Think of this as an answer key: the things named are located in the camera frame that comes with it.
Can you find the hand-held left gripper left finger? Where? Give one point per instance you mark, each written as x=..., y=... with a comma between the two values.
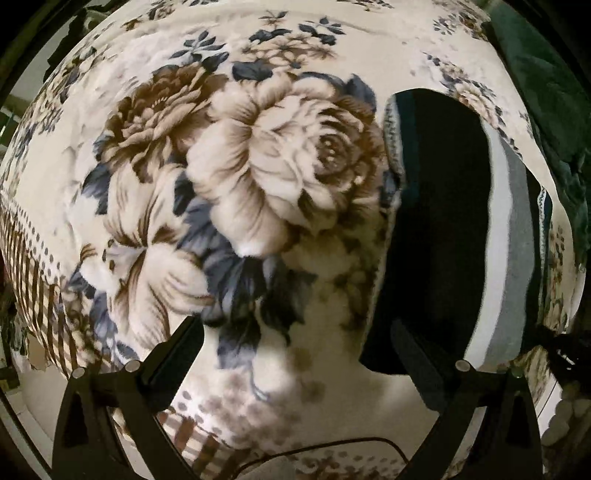
x=178, y=353

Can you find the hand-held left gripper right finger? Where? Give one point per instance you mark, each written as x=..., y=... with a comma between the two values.
x=415, y=364

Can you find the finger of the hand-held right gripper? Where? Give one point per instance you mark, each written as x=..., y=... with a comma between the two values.
x=561, y=348

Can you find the black grey white striped sweater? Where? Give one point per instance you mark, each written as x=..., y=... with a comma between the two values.
x=438, y=230

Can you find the floral printed blanket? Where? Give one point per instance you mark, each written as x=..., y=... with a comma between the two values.
x=231, y=184

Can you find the dark green plush blanket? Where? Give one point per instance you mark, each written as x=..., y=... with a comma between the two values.
x=540, y=92

